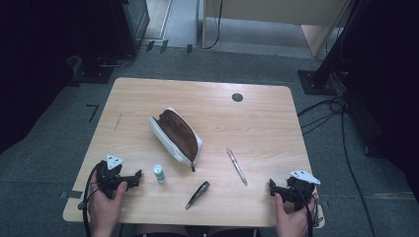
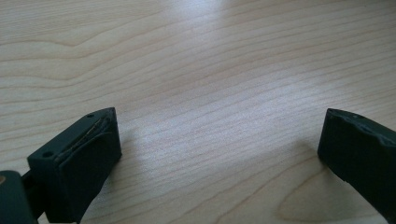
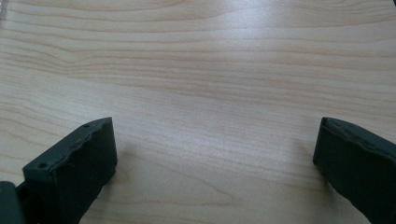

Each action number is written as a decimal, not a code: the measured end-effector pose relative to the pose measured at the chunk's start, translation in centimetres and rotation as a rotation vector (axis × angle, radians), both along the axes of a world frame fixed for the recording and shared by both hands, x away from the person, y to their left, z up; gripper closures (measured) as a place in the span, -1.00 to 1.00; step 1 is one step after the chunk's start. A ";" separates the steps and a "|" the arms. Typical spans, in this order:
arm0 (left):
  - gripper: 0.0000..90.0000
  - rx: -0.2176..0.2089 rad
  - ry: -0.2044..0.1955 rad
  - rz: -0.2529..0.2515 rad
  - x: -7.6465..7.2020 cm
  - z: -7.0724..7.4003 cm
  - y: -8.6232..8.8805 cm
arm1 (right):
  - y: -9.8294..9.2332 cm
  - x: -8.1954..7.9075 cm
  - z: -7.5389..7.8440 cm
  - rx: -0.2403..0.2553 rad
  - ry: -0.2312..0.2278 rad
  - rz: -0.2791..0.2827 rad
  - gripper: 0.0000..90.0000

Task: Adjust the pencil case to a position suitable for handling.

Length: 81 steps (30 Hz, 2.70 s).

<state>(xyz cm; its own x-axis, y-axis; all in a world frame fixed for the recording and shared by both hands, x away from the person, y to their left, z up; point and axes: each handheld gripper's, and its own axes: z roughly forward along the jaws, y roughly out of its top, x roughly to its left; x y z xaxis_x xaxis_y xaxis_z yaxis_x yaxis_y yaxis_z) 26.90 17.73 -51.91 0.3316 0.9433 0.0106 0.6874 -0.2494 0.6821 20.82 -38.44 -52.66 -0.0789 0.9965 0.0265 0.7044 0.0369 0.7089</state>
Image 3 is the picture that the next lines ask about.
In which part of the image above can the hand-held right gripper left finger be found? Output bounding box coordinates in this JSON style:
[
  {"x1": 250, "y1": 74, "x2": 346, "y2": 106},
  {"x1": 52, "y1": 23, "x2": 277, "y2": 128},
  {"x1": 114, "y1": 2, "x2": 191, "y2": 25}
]
[{"x1": 17, "y1": 117, "x2": 119, "y2": 224}]

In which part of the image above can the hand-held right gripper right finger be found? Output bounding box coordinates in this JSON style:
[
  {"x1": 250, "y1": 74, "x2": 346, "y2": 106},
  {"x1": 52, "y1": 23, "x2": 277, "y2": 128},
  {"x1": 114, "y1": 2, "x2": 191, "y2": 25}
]
[{"x1": 312, "y1": 117, "x2": 396, "y2": 224}]

